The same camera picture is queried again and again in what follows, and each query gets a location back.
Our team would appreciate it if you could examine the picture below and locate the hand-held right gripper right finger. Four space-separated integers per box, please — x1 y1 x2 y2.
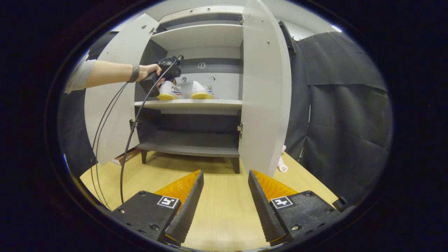
248 169 342 246

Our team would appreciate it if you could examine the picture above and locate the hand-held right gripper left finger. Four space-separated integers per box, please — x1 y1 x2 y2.
111 170 204 245

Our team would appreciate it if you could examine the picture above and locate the white canvas shoe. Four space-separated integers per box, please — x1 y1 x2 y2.
157 80 185 101
191 81 217 99

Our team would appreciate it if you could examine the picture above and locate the white grey shoe cabinet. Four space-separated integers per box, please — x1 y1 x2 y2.
134 5 245 174

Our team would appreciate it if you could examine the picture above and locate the grey wristband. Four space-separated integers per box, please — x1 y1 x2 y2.
127 64 140 83

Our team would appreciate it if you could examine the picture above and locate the green pink plush toy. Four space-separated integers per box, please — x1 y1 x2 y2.
278 145 289 173

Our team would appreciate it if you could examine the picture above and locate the brown cardboard box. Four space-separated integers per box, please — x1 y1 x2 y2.
111 148 142 166

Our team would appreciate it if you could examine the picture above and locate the black backdrop cloth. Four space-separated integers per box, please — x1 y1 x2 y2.
58 21 393 207

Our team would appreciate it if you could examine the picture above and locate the thick black cable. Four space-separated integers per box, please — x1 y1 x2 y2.
120 55 184 204

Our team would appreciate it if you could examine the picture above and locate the thin black cable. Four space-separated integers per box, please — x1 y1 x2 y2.
94 82 128 211
90 82 128 207

